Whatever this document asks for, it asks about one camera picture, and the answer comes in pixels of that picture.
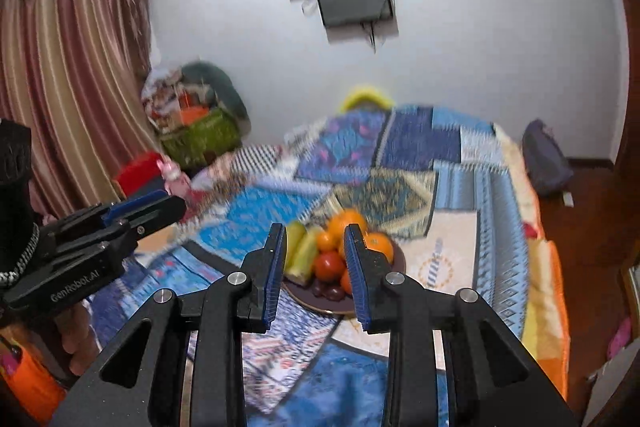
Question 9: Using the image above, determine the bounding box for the yellow-green mango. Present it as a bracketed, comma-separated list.
[285, 221, 307, 275]
[287, 227, 326, 285]

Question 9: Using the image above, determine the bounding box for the orange with sticker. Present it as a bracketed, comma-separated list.
[327, 208, 370, 238]

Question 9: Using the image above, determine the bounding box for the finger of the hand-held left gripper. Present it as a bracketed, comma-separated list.
[50, 194, 188, 258]
[52, 189, 171, 233]

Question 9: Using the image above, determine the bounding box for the green bag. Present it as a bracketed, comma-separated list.
[160, 107, 243, 168]

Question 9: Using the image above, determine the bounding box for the small orange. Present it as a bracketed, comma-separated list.
[316, 231, 341, 254]

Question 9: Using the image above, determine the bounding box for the brown round plate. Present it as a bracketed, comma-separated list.
[281, 234, 407, 315]

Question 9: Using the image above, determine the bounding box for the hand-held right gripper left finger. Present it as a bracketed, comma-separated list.
[47, 222, 288, 427]

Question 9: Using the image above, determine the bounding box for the orange box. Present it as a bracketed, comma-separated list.
[177, 104, 211, 125]

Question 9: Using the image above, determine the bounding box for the person's left hand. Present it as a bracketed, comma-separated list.
[52, 302, 103, 360]

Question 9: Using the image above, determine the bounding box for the printed plastic bag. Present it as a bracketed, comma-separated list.
[142, 67, 186, 125]

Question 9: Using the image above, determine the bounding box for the dark purple bag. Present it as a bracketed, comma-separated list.
[521, 119, 575, 196]

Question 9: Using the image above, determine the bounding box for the blue patchwork blanket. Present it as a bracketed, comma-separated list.
[82, 104, 531, 427]

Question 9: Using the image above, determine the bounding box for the pink slipper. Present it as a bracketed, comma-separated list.
[607, 317, 632, 360]

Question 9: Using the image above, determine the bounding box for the red plastic stool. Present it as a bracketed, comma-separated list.
[114, 152, 168, 200]

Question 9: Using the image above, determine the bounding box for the grey pillow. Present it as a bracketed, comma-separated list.
[181, 62, 249, 128]

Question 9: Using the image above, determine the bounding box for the striped pink curtain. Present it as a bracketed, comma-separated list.
[0, 0, 161, 220]

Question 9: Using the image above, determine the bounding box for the grey cardboard box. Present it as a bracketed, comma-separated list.
[582, 344, 640, 427]

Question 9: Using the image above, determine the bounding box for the person's left forearm orange sleeve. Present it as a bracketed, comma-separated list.
[0, 327, 68, 425]

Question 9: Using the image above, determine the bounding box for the large red tomato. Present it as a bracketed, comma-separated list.
[313, 251, 347, 282]

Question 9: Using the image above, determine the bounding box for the pink toy figure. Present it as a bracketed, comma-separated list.
[156, 158, 193, 200]

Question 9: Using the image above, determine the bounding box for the wooden door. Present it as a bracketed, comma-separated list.
[597, 0, 640, 268]

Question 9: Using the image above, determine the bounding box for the orange and yellow fleece blanket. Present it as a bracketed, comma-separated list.
[492, 122, 571, 400]

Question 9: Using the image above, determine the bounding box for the black cable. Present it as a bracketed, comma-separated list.
[361, 21, 381, 54]

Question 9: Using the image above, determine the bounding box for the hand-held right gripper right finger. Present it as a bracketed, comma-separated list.
[342, 223, 581, 427]

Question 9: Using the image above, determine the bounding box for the plain orange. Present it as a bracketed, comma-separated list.
[362, 232, 396, 260]

